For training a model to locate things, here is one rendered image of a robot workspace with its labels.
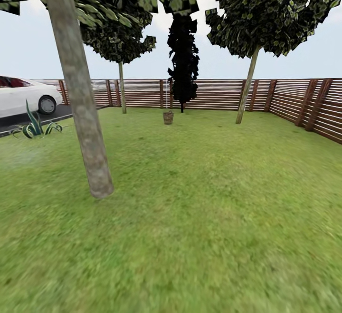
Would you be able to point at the wicker basket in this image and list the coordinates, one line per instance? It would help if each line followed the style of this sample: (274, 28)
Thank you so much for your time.
(168, 117)

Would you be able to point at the driveway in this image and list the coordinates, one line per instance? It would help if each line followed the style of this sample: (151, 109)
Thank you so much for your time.
(13, 122)

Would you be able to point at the car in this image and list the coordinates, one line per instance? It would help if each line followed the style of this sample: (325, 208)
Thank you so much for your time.
(14, 91)

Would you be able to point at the bush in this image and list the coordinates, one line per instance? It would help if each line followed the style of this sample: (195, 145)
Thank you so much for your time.
(35, 127)

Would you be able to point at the tree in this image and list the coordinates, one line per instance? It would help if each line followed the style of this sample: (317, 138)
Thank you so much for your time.
(185, 63)
(66, 18)
(120, 44)
(278, 26)

